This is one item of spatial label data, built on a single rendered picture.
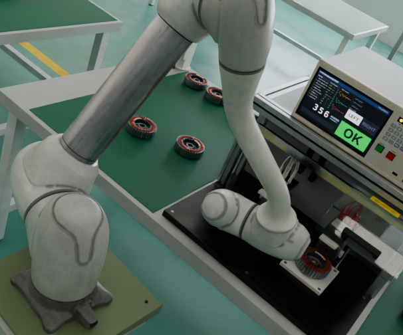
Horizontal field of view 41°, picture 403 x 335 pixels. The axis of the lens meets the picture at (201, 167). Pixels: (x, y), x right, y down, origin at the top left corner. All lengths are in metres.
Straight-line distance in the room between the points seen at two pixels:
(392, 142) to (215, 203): 0.57
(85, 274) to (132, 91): 0.41
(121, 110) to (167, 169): 0.69
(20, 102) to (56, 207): 0.90
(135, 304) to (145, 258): 1.26
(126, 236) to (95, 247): 1.52
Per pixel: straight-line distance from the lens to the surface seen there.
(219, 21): 1.08
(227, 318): 2.54
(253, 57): 1.08
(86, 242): 1.15
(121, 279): 1.41
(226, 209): 1.35
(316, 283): 1.69
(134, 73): 1.20
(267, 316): 1.56
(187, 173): 1.90
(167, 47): 1.18
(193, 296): 2.55
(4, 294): 1.35
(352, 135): 1.67
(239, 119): 1.19
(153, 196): 1.74
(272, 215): 1.32
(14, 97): 2.04
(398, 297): 1.92
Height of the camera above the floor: 1.80
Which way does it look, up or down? 32 degrees down
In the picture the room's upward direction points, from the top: 24 degrees clockwise
